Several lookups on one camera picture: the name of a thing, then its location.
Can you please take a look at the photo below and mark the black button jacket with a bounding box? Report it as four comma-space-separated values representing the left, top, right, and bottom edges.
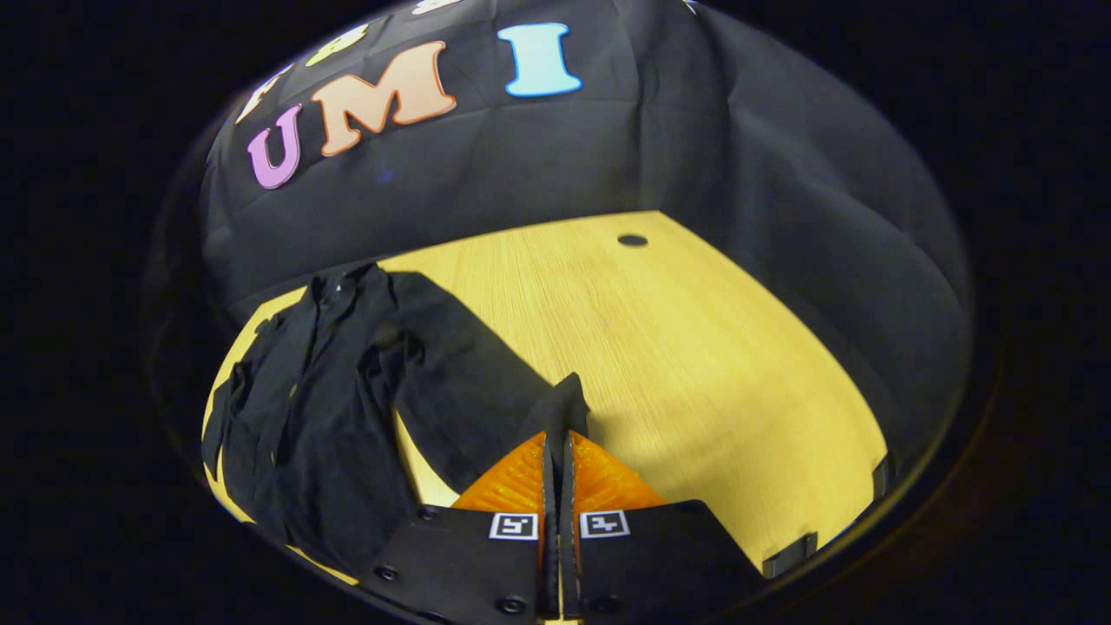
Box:
201, 263, 591, 578

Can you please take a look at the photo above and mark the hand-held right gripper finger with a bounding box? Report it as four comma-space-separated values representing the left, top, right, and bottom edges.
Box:
360, 432, 561, 625
560, 430, 769, 625

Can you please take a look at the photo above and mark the black backdrop cloth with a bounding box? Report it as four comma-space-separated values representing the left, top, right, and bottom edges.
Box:
143, 0, 973, 452

